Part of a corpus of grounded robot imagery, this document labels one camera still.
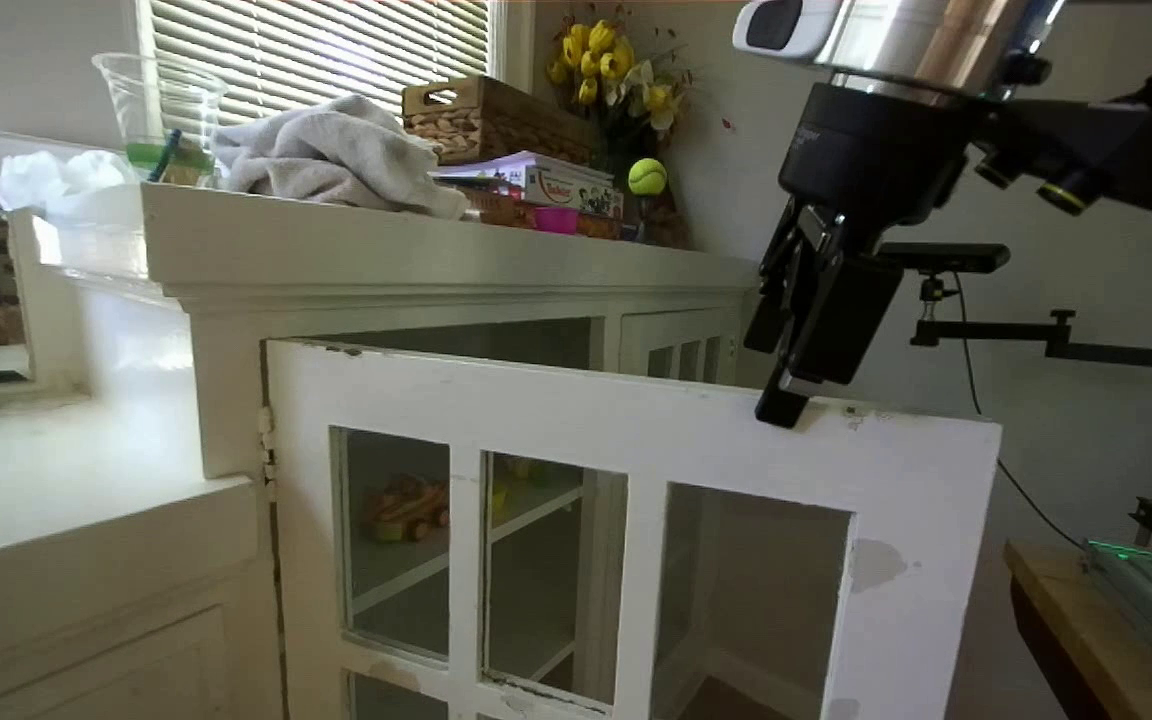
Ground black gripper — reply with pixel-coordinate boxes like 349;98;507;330
741;80;978;433

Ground white glass-paned cabinet door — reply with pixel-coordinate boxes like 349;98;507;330
259;335;1009;720
612;306;745;391

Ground white hutch cabinet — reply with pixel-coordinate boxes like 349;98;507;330
140;181;768;720

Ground low white drawer cabinet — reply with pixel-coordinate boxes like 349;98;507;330
0;265;287;720

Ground yellow tennis ball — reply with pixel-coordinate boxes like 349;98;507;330
623;150;672;199

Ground yellow artificial flowers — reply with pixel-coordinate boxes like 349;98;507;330
549;17;687;143

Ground brown wicker basket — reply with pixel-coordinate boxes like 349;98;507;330
398;71;584;168

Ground wooden table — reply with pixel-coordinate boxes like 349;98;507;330
1003;537;1152;720

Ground yellow brown toy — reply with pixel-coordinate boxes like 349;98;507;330
363;477;451;548

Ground grey towel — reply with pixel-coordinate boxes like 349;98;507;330
213;91;474;219

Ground white window blinds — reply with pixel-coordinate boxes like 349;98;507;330
145;0;499;135

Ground clear plastic cup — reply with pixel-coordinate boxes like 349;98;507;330
89;47;228;150

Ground white plastic bag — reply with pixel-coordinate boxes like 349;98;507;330
0;143;137;214

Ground black stereo camera bar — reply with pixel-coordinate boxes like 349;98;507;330
877;240;1016;279

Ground black camera cable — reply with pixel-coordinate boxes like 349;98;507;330
953;274;1088;553

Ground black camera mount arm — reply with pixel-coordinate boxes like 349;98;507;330
908;272;1152;374

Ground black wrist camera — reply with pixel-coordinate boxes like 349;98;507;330
974;66;1152;214

